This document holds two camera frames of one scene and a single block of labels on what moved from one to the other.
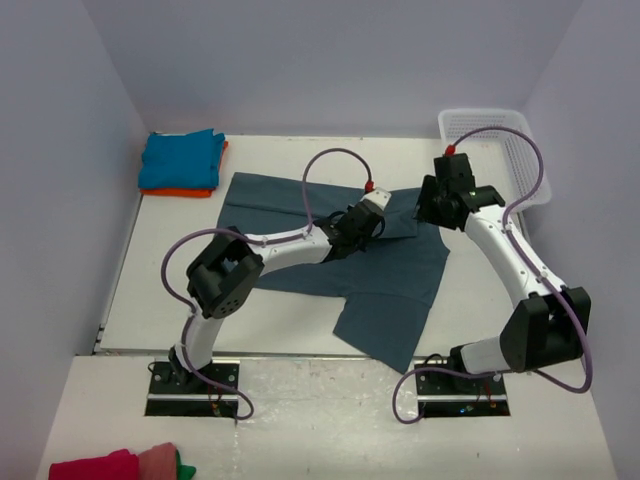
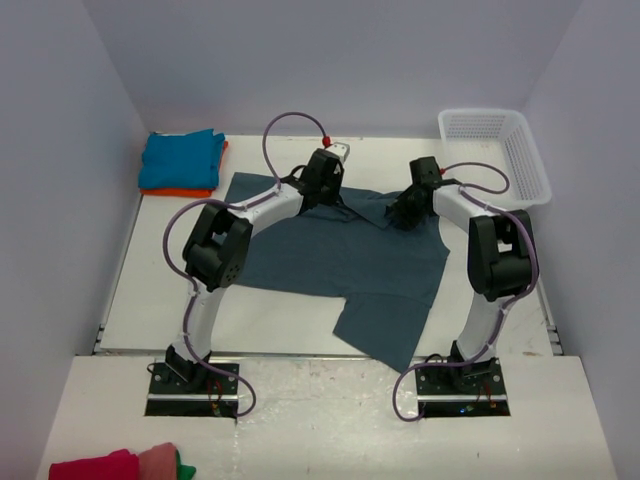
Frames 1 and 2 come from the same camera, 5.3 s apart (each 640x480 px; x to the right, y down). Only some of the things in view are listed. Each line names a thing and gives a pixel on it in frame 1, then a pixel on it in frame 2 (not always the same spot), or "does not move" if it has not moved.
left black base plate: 199,396 does not move
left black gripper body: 360,244 to 329,188
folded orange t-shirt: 189,192 does not move
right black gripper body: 430,205 to 407,210
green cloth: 183,471 does not move
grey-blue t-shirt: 384,285 does not move
